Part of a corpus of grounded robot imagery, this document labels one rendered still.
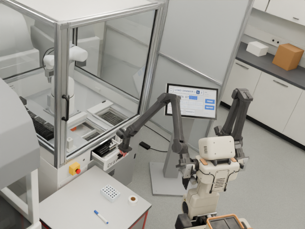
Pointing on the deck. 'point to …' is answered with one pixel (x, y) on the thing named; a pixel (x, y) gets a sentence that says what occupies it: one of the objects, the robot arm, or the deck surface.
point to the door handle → (66, 108)
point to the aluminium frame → (61, 67)
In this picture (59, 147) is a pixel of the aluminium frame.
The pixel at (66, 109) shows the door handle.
